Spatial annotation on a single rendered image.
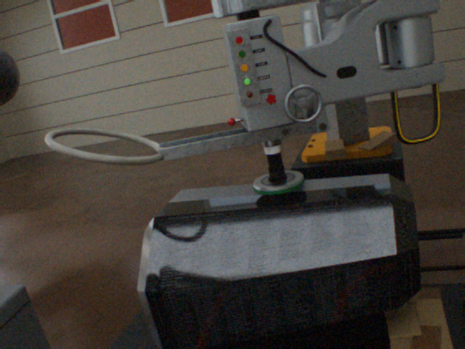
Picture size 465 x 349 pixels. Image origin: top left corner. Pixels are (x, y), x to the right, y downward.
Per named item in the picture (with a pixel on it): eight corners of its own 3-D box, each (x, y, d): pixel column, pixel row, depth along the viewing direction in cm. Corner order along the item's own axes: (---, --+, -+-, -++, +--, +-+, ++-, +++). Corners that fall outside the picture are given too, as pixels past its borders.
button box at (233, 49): (260, 102, 171) (247, 27, 162) (261, 103, 168) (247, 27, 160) (240, 106, 170) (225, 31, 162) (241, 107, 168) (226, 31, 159)
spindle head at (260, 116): (321, 113, 196) (305, 10, 182) (338, 120, 175) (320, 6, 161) (242, 130, 194) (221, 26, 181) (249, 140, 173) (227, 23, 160)
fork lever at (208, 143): (318, 123, 196) (316, 112, 194) (332, 131, 177) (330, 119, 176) (161, 153, 192) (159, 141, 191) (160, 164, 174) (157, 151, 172)
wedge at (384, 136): (384, 139, 244) (383, 130, 242) (397, 141, 235) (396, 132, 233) (357, 149, 236) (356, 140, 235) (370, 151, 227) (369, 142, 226)
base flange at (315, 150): (313, 140, 288) (312, 132, 287) (390, 131, 270) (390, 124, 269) (301, 164, 245) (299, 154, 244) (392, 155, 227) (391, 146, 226)
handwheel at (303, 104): (318, 115, 178) (312, 79, 173) (326, 120, 168) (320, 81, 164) (282, 124, 177) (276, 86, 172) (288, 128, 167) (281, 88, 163)
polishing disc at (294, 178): (302, 187, 179) (301, 184, 178) (250, 194, 184) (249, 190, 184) (304, 170, 198) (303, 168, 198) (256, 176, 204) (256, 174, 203)
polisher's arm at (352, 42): (424, 100, 198) (413, -9, 183) (452, 107, 176) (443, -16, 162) (271, 132, 195) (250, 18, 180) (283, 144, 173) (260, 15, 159)
